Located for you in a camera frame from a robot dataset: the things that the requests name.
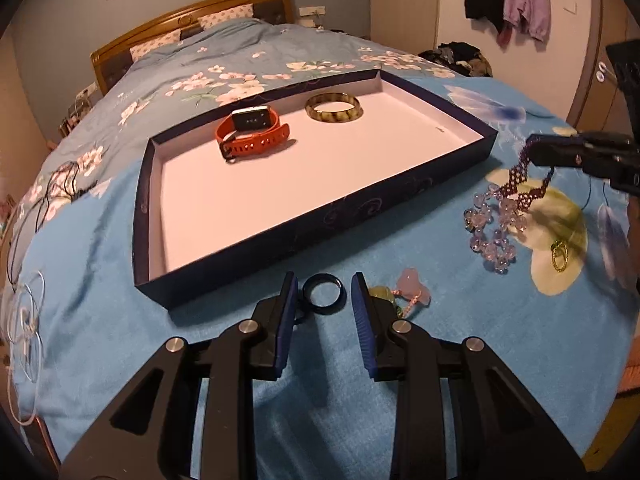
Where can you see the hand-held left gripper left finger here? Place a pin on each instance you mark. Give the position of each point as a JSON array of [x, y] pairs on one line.
[[285, 330]]

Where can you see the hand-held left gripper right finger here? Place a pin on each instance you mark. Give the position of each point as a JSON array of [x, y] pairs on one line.
[[361, 330]]

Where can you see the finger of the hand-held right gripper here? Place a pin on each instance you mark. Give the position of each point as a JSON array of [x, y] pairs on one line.
[[555, 152], [610, 141]]

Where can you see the yellow green jade pendant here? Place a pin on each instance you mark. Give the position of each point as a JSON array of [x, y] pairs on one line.
[[382, 292]]

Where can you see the pink pendant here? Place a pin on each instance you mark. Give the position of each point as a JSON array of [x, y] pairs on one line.
[[412, 282]]

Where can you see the dark blue box tray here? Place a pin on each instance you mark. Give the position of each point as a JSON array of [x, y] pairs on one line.
[[300, 170]]

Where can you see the bright blue flower blanket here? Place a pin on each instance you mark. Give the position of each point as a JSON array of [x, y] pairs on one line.
[[450, 385]]

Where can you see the purple hanging jacket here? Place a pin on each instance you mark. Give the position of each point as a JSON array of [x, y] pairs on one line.
[[525, 0]]

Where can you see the pile of dark clothes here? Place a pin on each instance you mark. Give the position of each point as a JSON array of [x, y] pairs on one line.
[[455, 57]]

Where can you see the orange smartwatch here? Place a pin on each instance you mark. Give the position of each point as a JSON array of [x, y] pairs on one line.
[[250, 120]]

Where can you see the green brown bangle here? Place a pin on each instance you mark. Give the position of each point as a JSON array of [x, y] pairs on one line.
[[330, 117]]

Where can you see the grey blue blossom duvet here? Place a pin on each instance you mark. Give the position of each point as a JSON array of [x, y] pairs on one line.
[[225, 50]]

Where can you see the cluttered bedside table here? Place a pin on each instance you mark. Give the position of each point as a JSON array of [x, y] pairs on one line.
[[75, 110]]

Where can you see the floral pillow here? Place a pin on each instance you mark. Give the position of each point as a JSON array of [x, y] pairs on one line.
[[155, 42], [225, 14]]

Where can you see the wooden headboard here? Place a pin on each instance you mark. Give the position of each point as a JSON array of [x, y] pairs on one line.
[[200, 7]]

